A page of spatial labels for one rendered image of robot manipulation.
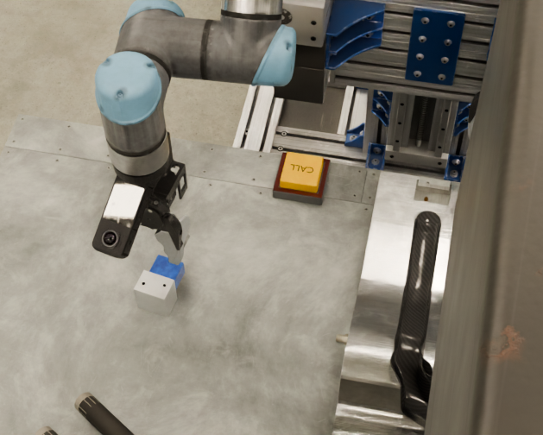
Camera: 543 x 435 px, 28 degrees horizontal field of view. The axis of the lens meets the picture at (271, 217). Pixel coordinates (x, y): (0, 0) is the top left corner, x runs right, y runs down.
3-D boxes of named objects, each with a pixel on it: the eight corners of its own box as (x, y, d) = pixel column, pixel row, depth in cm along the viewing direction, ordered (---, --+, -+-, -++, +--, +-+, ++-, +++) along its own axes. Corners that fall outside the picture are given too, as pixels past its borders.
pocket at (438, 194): (414, 190, 167) (417, 176, 164) (449, 195, 167) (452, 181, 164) (411, 214, 165) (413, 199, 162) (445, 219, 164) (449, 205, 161)
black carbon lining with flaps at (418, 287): (413, 216, 163) (419, 179, 155) (520, 233, 161) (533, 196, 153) (378, 428, 143) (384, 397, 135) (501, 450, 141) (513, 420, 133)
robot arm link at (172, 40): (215, 40, 141) (200, 104, 134) (130, 32, 142) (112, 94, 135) (211, -5, 134) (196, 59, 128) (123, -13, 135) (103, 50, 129)
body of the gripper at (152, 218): (190, 191, 149) (183, 135, 139) (164, 239, 144) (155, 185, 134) (140, 175, 151) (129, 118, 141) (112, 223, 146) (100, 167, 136)
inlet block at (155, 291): (173, 239, 169) (170, 219, 165) (202, 249, 168) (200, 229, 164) (137, 307, 162) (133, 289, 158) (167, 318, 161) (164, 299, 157)
